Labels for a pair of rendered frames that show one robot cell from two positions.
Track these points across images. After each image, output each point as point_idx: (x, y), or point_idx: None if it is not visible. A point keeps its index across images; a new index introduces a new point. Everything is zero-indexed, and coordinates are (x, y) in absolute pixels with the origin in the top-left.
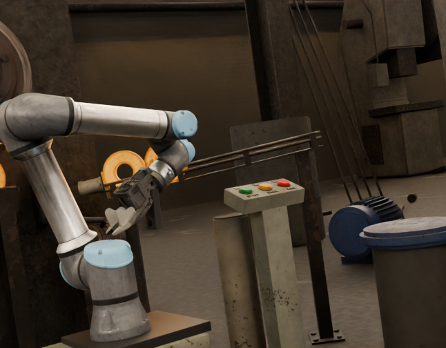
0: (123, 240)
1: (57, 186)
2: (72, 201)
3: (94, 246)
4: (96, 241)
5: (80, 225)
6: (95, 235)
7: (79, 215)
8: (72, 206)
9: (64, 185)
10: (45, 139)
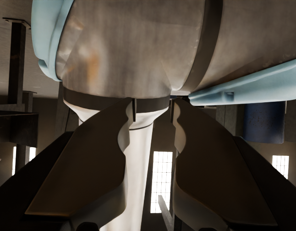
0: (278, 99)
1: (142, 213)
2: (141, 193)
3: (227, 104)
4: (166, 98)
5: (150, 141)
6: (159, 112)
7: (143, 163)
8: (144, 181)
9: (138, 222)
10: None
